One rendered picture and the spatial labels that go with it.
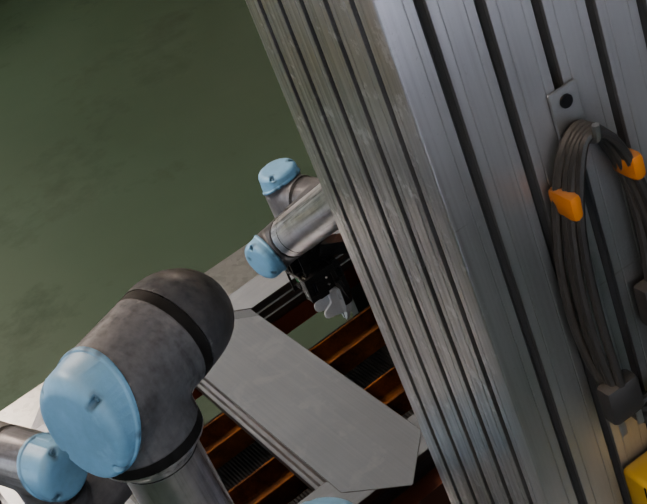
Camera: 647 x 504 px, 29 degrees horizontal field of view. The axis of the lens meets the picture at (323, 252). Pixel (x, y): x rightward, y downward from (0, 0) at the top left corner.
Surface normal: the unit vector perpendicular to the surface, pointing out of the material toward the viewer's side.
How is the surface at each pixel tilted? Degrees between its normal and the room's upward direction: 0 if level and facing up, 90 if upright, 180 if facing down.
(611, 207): 90
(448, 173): 90
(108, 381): 39
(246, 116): 0
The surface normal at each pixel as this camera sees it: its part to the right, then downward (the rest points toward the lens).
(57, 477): 0.78, 0.09
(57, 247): -0.32, -0.78
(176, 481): 0.44, 0.37
